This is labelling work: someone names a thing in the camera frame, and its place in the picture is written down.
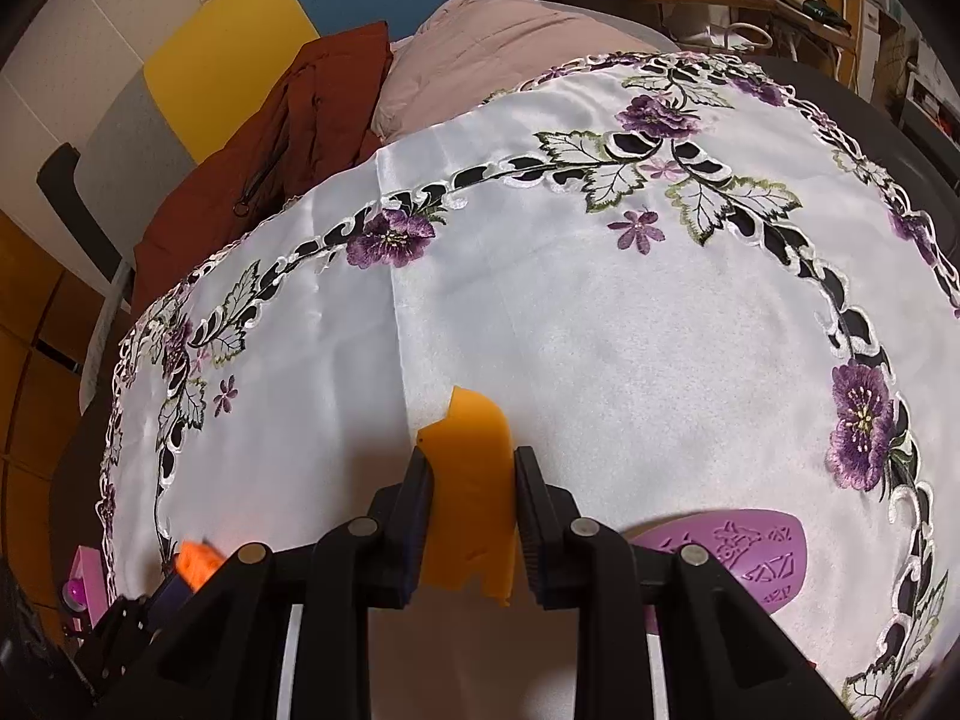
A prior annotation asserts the orange holed toy block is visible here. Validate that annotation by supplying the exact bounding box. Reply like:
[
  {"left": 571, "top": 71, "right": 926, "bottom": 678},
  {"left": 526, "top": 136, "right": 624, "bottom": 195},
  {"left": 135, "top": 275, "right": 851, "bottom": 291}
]
[{"left": 174, "top": 541, "right": 226, "bottom": 592}]

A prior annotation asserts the purple oval embossed toy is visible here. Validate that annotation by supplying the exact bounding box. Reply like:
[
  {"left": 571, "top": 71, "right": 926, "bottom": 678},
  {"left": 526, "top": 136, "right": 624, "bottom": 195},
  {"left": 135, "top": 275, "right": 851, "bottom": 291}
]
[{"left": 631, "top": 509, "right": 807, "bottom": 614}]

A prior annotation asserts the yellow-orange curved foam block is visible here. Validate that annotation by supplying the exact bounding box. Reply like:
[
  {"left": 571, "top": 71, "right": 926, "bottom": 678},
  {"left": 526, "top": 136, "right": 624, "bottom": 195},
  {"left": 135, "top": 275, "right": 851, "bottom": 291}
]
[{"left": 416, "top": 387, "right": 517, "bottom": 606}]

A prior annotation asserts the pink toy box tray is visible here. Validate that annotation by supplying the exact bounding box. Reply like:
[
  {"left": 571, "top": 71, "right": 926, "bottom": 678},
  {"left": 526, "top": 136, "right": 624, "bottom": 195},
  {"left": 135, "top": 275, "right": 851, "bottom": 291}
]
[{"left": 60, "top": 546, "right": 109, "bottom": 635}]

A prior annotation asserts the wooden wardrobe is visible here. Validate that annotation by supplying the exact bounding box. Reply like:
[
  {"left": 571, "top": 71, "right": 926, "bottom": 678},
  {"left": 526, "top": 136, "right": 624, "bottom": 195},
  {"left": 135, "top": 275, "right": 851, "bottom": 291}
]
[{"left": 2, "top": 218, "right": 104, "bottom": 644}]

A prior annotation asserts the white floral embroidered tablecloth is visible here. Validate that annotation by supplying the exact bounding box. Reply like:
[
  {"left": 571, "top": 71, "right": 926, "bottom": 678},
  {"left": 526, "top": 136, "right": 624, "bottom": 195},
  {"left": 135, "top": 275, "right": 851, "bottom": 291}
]
[{"left": 98, "top": 52, "right": 958, "bottom": 718}]

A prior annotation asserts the black rolled mat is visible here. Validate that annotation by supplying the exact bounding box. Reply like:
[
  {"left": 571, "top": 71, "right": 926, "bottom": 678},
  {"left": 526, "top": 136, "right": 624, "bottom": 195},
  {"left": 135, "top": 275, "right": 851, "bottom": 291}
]
[{"left": 36, "top": 143, "right": 122, "bottom": 281}]

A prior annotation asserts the grey yellow blue headboard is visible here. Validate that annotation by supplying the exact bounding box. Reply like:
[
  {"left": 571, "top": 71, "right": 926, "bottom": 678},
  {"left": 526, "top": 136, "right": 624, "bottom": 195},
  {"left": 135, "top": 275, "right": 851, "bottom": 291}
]
[{"left": 75, "top": 0, "right": 446, "bottom": 255}]

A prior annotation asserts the rust red blanket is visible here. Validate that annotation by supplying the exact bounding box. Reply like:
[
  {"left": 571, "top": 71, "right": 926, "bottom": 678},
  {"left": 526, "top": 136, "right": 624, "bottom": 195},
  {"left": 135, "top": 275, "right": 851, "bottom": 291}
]
[{"left": 132, "top": 21, "right": 392, "bottom": 317}]

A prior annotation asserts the pink quilted cushion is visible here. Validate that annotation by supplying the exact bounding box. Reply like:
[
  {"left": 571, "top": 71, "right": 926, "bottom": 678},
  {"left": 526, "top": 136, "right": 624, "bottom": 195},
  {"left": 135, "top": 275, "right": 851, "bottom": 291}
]
[{"left": 373, "top": 0, "right": 675, "bottom": 143}]

